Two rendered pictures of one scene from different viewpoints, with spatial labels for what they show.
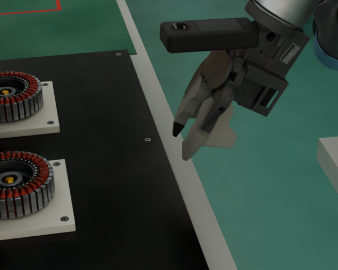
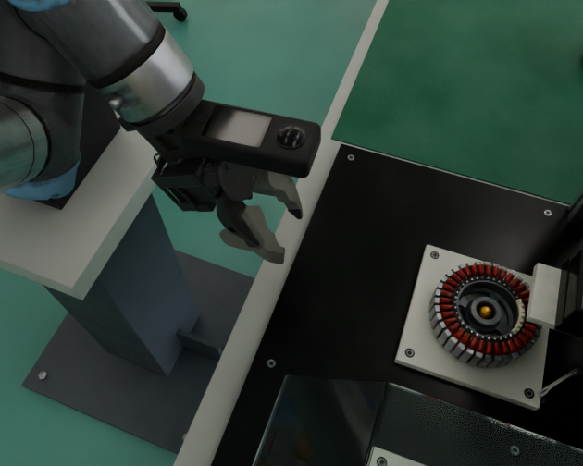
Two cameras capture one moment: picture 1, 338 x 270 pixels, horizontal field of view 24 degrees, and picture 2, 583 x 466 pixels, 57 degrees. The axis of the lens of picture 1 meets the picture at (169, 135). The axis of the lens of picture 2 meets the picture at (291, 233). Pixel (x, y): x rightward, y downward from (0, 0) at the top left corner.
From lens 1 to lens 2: 112 cm
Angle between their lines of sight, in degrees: 86
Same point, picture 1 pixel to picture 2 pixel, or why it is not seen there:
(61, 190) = (421, 299)
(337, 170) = (109, 235)
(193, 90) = (257, 221)
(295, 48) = not seen: hidden behind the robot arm
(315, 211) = not seen: outside the picture
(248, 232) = not seen: outside the picture
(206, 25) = (253, 129)
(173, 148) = (238, 359)
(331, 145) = (74, 267)
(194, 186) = (264, 280)
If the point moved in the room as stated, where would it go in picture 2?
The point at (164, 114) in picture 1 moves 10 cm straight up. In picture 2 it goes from (193, 448) to (175, 430)
